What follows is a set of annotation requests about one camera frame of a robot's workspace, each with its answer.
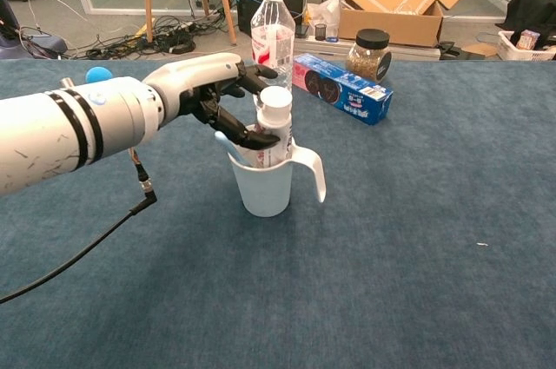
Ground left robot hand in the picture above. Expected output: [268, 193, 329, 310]
[142, 52, 281, 152]

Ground light blue toothbrush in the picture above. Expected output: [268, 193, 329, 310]
[214, 130, 253, 168]

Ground floral toothpaste tube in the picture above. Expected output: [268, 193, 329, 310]
[253, 85, 296, 169]

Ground blue ball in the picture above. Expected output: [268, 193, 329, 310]
[85, 66, 115, 85]

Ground clear plastic water bottle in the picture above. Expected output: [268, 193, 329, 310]
[250, 0, 296, 112]

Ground white plastic bag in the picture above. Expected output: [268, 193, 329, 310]
[306, 0, 342, 38]

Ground blue grey chair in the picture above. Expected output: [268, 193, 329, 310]
[0, 0, 69, 60]

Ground blue cookie box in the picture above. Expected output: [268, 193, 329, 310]
[291, 53, 394, 126]

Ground glass jar black lid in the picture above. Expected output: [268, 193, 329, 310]
[345, 28, 393, 83]

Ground open cardboard box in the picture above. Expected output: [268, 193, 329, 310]
[320, 0, 475, 49]

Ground blue carpet table cover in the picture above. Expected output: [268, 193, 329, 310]
[0, 59, 556, 369]

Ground flat cardboard piece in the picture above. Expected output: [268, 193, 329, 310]
[460, 42, 499, 60]

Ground white plastic basket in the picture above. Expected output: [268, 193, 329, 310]
[497, 30, 556, 62]

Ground small snack box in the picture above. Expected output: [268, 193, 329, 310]
[515, 29, 541, 51]

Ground black cloth covered object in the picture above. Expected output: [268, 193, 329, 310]
[494, 0, 556, 40]

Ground black floor cable tangle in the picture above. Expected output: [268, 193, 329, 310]
[71, 12, 238, 61]

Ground white cup with handle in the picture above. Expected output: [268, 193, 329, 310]
[227, 125, 327, 218]

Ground aluminium profile rail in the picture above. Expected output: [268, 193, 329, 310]
[295, 36, 442, 62]

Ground black floor bracket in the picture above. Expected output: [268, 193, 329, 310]
[438, 40, 474, 61]

